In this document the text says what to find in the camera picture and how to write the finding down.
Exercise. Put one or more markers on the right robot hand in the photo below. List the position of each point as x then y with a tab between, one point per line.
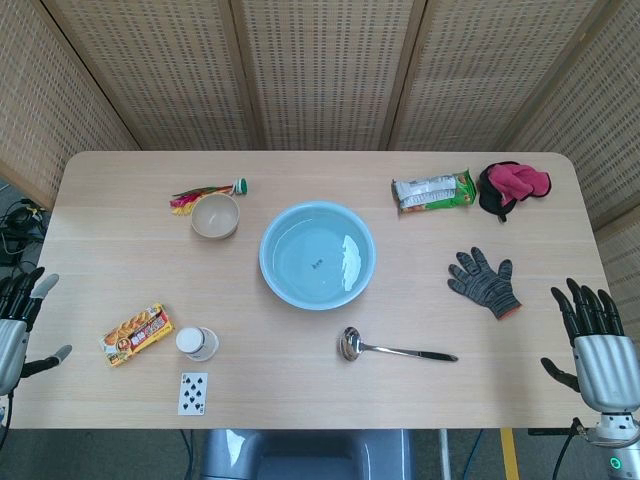
599	360

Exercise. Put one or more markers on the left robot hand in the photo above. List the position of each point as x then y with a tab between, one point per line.
11	340

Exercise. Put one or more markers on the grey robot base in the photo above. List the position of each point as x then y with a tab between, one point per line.
305	454

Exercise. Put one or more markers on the light blue basin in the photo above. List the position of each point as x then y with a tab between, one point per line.
317	255

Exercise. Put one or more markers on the yellow food box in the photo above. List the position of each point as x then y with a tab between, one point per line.
138	335

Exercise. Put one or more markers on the grey striped work glove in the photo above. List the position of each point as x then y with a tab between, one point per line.
484	285

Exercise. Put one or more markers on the white paper cup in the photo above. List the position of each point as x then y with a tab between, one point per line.
197	343

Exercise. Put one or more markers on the nine of spades card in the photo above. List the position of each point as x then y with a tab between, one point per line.
192	393

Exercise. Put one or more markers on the pink black cloth mitt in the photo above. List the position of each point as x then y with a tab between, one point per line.
511	187

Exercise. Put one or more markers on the green white snack packet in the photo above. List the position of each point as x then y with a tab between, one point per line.
433	192

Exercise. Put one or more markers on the beige bowl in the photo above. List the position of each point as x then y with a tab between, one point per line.
215	215

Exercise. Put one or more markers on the colourful feather shuttlecock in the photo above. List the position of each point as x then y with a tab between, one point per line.
210	195

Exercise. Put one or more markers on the woven folding screen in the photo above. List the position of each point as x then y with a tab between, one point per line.
320	75

